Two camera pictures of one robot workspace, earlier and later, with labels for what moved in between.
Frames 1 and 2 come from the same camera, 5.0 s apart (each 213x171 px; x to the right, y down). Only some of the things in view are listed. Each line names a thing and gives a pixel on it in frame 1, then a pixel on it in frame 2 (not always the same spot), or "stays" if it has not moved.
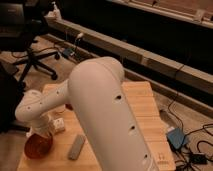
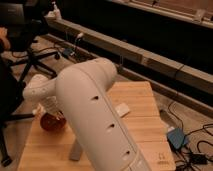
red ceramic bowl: x=37 y=146 → x=50 y=122
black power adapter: x=199 y=158 stays
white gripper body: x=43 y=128 → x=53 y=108
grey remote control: x=76 y=147 stays
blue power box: x=68 y=52 stays
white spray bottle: x=56 y=12 stays
